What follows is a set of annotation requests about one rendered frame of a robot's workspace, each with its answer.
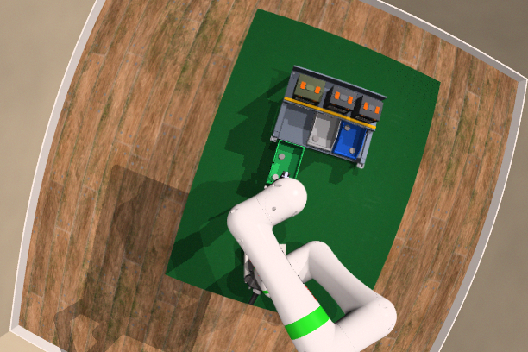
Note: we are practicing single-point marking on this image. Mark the blue open bin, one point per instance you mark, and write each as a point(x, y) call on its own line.
point(352, 138)

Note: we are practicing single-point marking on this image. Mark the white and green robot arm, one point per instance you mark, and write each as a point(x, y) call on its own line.
point(369, 317)

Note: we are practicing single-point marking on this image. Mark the grey storage bin shelf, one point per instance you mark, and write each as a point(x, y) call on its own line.
point(297, 119)

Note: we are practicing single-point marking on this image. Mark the green bin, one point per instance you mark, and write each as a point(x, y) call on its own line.
point(293, 155)

